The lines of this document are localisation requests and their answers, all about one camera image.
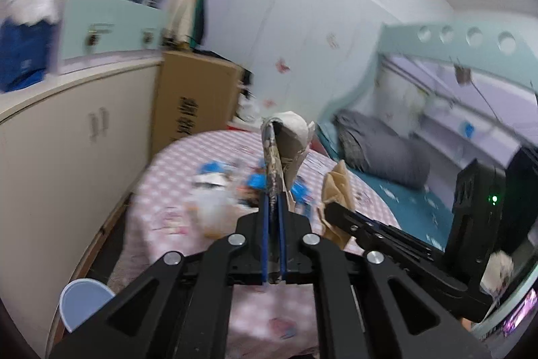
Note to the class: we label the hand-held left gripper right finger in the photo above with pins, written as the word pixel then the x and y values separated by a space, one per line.
pixel 282 245

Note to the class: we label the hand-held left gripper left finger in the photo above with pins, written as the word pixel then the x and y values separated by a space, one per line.
pixel 265 241

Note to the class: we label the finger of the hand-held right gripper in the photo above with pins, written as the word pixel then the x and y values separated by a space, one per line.
pixel 349 220

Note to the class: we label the brown paper bag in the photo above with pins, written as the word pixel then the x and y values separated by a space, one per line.
pixel 336 186

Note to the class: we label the blue snack wrapper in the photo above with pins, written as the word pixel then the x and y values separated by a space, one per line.
pixel 300 190
pixel 255 180

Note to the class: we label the white tissue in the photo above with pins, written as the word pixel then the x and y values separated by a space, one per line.
pixel 210 209

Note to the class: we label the white and blue wrapper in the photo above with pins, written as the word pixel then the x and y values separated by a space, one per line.
pixel 213 170

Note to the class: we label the grey paper wrapper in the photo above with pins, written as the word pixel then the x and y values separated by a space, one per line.
pixel 290 140

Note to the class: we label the teal patterned bedsheet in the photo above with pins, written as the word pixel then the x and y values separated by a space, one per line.
pixel 403 207

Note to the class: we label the grey pillow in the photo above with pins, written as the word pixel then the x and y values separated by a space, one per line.
pixel 382 153

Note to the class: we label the pink checked tablecloth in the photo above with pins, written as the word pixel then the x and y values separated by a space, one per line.
pixel 168 212

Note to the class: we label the white plastic bag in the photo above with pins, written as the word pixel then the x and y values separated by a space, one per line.
pixel 249 108

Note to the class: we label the small pink butterfly sticker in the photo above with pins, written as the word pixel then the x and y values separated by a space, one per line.
pixel 269 103

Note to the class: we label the brown hanging ornament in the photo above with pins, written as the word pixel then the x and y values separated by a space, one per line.
pixel 463 75

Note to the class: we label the large cardboard box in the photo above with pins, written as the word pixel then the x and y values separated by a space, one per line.
pixel 197 98

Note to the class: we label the pale butterfly sticker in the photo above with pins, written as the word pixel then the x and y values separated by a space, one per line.
pixel 333 40

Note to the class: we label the white wardrobe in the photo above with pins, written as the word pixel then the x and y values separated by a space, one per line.
pixel 302 14

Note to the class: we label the white curved cabinet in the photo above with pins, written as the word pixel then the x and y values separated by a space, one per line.
pixel 54 157

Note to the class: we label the beige hanging garment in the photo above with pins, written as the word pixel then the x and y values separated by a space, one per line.
pixel 185 1

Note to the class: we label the teal drawer unit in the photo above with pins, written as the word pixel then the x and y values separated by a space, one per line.
pixel 109 26

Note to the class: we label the blue bag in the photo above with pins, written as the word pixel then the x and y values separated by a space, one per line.
pixel 23 56

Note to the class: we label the blue wall sticker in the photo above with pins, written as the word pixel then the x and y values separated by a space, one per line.
pixel 467 129

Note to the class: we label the teal bed frame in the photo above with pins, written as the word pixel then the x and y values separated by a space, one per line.
pixel 403 35

